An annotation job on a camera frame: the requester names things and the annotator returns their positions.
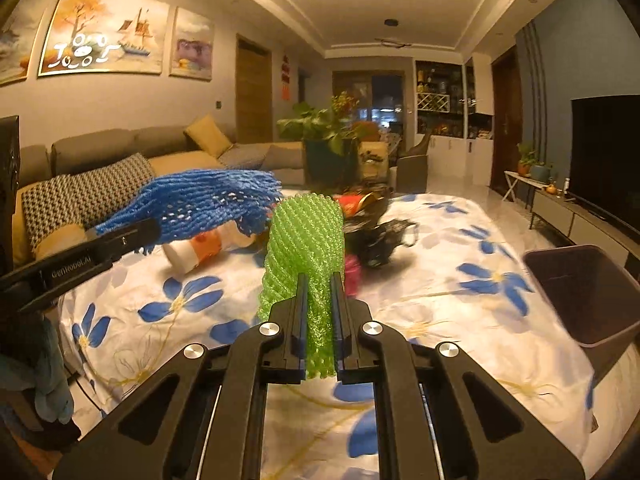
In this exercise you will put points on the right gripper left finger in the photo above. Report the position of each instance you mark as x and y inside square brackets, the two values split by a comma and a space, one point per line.
[202, 414]

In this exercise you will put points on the floral blue white tablecloth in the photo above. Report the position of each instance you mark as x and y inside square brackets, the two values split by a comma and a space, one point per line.
[461, 283]

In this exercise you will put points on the potted plant teal pot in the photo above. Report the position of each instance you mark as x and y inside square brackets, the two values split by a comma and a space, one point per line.
[331, 143]

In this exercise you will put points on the houndstooth cushion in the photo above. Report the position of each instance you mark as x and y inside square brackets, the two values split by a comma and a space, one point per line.
[245, 156]
[85, 199]

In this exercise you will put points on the display cabinet with shelves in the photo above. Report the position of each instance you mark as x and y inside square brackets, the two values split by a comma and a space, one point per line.
[455, 114]

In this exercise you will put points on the grey armchair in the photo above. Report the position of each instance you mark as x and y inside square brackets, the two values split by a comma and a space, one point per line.
[411, 174]

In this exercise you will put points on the blue foam net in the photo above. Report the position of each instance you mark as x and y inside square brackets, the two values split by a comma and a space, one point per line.
[196, 201]

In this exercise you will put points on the black plastic bag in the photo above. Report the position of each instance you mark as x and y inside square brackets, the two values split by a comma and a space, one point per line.
[373, 245]

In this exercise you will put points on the pink plastic bag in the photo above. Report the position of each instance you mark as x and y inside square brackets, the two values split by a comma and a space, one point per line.
[352, 275]

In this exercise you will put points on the white folding side table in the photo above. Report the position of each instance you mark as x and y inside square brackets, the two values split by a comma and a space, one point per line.
[513, 179]

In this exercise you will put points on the wooden door left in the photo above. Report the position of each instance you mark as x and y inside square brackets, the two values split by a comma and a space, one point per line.
[253, 92]

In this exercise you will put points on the houndstooth cushion far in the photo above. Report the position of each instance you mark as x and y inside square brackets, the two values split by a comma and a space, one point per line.
[245, 156]

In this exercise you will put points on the sailboat painting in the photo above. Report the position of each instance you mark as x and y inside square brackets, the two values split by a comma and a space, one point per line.
[105, 36]

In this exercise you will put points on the grey sectional sofa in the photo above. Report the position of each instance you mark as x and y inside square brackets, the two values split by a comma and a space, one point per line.
[99, 149]

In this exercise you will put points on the large black television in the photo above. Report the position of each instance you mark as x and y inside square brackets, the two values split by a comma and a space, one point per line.
[604, 164]

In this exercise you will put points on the houndstooth cushion near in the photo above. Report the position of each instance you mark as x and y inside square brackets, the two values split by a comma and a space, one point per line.
[85, 199]

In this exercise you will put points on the dark grey trash bin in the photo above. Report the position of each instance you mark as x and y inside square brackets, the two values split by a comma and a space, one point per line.
[596, 300]

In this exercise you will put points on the grey tv cabinet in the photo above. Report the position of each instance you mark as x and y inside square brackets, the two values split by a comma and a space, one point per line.
[579, 226]

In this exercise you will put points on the yellow square cushion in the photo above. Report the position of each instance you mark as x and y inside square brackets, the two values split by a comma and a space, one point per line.
[208, 137]

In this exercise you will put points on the dark wooden door right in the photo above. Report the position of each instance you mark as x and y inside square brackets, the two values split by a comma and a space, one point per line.
[508, 118]

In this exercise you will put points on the purple landscape painting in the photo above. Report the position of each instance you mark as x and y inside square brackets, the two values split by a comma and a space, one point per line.
[192, 46]

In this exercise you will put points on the green foam net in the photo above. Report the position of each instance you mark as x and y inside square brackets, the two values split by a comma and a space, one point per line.
[306, 237]

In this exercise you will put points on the red gold paper cup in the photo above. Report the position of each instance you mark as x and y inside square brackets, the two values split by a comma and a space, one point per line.
[352, 204]

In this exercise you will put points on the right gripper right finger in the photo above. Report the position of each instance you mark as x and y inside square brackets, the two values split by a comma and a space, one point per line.
[439, 414]

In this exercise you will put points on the yellow long cushion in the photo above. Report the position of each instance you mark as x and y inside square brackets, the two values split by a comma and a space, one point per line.
[184, 161]

